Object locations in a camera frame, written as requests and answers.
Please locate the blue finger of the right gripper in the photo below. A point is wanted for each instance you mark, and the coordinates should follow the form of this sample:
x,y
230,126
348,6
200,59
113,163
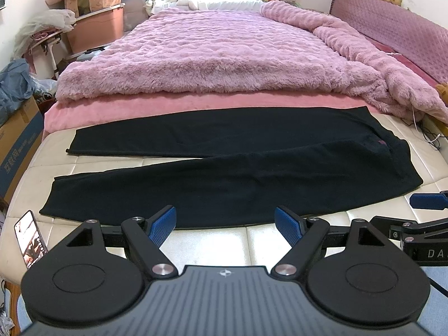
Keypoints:
x,y
431,201

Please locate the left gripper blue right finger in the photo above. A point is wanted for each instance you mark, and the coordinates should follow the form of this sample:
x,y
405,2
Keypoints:
x,y
305,236

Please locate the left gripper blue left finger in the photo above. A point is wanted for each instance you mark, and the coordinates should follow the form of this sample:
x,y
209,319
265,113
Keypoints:
x,y
143,238

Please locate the black pants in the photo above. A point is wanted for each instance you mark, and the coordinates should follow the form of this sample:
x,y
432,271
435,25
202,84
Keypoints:
x,y
233,167

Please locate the cream leather mattress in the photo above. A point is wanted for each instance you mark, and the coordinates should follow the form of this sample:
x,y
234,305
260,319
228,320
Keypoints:
x,y
254,245

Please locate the smartphone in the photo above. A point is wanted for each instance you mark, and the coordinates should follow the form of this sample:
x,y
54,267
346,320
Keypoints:
x,y
29,239

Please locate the pink bed sheet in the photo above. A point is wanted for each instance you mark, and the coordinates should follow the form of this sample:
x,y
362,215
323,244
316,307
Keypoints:
x,y
116,107

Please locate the purple quilted headboard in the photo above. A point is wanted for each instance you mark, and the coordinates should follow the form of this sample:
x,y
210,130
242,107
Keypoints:
x,y
420,40

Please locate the cardboard box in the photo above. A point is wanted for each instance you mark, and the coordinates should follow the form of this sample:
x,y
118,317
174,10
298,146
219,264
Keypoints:
x,y
21,135

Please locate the fluffy pink blanket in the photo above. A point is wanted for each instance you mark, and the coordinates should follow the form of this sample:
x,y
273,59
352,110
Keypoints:
x,y
278,47

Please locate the blue grey cloth bundle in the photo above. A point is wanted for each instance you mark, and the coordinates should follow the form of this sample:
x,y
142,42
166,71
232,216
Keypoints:
x,y
16,87

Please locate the pink plastic storage bin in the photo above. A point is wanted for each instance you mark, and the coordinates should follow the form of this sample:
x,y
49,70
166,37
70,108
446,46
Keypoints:
x,y
97,29

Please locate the white cloth pile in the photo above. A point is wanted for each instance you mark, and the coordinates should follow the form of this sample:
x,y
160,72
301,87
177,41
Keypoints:
x,y
52,19

